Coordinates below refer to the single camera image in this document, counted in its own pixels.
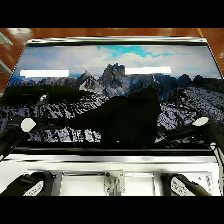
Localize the silver frame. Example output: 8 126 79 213
0 152 224 197

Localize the black garment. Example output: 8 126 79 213
65 87 163 147

